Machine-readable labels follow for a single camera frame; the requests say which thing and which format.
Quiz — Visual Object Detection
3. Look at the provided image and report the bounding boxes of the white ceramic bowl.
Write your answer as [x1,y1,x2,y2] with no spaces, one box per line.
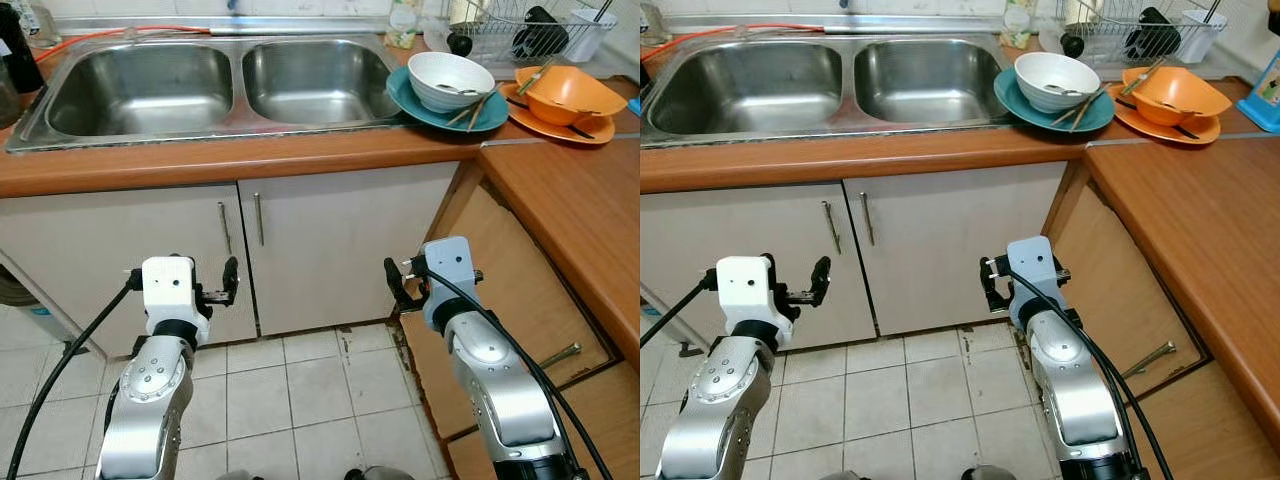
[1015,52,1101,113]
[408,52,496,113]

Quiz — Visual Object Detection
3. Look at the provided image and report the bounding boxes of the beige cabinet door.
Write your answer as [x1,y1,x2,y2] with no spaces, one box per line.
[238,162,461,339]
[0,183,259,359]
[640,180,879,351]
[843,162,1069,338]

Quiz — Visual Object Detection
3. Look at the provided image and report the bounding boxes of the brown wooden cabinet door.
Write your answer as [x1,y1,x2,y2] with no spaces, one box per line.
[1020,180,1206,401]
[400,180,613,441]

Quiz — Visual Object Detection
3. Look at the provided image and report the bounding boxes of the orange plate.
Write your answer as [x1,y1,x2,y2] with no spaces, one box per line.
[497,82,615,146]
[1105,85,1221,146]

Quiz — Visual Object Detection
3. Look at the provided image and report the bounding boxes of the teal plate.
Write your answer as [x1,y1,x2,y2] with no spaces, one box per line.
[387,65,509,133]
[994,68,1115,133]

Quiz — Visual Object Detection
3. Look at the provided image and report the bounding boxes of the black utensil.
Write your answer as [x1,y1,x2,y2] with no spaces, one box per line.
[1115,97,1201,139]
[505,97,596,139]

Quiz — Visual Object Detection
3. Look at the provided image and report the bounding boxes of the stainless steel double sink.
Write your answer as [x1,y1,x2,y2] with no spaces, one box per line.
[5,22,421,153]
[640,25,1021,149]

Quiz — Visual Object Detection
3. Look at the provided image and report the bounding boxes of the orange bowl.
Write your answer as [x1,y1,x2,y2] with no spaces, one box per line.
[1122,66,1233,126]
[515,65,628,126]

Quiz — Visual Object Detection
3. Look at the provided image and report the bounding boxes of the dark glass bottle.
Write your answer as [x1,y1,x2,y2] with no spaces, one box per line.
[0,5,46,96]

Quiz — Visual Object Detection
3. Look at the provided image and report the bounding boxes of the clear soap dispenser bottle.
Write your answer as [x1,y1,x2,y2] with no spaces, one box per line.
[385,0,421,49]
[1000,0,1036,49]

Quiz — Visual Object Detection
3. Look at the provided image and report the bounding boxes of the black bottle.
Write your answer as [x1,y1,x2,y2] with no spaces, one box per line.
[512,5,569,59]
[1123,7,1181,59]

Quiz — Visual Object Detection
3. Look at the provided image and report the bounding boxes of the white plastic utensil holder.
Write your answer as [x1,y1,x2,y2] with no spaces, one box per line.
[570,8,619,63]
[1178,10,1228,64]

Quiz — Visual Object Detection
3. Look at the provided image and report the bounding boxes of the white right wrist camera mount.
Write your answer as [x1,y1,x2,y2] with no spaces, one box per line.
[421,236,475,333]
[1006,236,1063,333]

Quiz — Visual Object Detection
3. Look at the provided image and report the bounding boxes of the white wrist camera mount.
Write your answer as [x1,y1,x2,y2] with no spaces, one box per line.
[716,256,773,323]
[140,256,211,323]
[421,236,475,333]
[1006,236,1063,333]

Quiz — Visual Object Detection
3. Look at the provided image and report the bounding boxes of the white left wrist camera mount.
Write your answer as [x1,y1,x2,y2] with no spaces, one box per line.
[716,256,773,323]
[140,256,211,323]

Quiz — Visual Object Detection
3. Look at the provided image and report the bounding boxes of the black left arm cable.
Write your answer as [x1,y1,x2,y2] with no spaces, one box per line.
[5,280,136,480]
[640,280,711,347]

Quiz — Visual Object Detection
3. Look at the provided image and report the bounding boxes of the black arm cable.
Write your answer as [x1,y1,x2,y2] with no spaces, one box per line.
[640,280,711,347]
[5,280,136,480]
[1000,265,1176,480]
[410,262,613,480]

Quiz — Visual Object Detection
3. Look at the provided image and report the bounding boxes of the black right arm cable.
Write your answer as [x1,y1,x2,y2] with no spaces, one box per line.
[410,262,613,480]
[1000,265,1176,480]

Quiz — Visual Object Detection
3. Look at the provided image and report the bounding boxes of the wire dish rack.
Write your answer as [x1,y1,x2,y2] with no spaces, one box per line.
[440,0,621,66]
[1055,0,1231,66]

